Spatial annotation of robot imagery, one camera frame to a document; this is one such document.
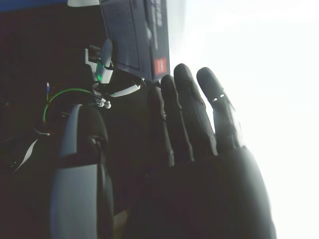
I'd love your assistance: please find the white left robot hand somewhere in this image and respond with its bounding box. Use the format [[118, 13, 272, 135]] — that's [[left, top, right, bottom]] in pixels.
[[49, 63, 277, 239]]

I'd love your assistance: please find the navy blue rectangular box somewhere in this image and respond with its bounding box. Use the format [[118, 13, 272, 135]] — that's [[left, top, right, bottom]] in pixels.
[[99, 0, 171, 82]]

